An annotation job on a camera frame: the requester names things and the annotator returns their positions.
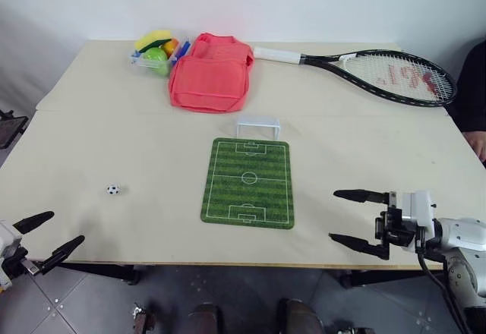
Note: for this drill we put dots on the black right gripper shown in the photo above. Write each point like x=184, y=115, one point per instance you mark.
x=395, y=227

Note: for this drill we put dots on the small rusty metal foot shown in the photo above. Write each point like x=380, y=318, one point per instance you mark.
x=141, y=318

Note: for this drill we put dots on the white miniature goal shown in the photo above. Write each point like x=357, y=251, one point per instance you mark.
x=258, y=123

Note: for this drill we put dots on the green soccer field mat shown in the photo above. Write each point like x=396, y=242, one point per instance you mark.
x=248, y=193

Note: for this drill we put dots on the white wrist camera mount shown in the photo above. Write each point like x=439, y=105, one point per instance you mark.
x=8, y=235
x=415, y=207

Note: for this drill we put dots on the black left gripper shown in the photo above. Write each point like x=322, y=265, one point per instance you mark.
x=17, y=260

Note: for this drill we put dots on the tiny soccer ball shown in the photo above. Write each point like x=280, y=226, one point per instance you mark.
x=112, y=190

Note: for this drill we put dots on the bystander bare hand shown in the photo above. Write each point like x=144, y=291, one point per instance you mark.
x=480, y=145

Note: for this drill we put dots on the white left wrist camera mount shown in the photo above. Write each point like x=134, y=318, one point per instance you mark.
x=8, y=235

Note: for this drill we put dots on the orange toy ball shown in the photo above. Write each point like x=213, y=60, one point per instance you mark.
x=171, y=45

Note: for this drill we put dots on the person in dark clothing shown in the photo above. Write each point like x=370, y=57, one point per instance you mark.
x=472, y=83

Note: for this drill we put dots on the black stand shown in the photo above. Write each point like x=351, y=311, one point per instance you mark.
x=9, y=129

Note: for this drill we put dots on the yellow green sponge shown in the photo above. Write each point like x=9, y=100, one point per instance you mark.
x=152, y=40

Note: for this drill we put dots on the black tennis racket white grip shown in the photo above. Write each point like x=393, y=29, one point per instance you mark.
x=275, y=54

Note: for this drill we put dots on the green toy ball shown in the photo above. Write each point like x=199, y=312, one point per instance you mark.
x=155, y=55

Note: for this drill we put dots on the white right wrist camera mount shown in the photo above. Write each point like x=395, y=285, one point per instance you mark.
x=415, y=207

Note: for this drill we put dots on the clear plastic container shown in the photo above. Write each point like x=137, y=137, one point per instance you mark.
x=141, y=63

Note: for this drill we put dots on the black table frame leg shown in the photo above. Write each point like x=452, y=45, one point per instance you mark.
x=383, y=277

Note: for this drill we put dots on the pink fabric bag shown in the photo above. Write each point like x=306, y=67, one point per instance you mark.
x=209, y=79

